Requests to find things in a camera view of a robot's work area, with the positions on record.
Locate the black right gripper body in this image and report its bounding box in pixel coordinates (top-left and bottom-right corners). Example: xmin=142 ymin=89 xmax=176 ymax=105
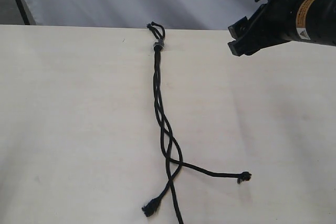
xmin=246 ymin=0 xmax=299 ymax=51

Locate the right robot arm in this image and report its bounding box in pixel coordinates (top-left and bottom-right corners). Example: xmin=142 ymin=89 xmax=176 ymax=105
xmin=228 ymin=0 xmax=335 ymax=56

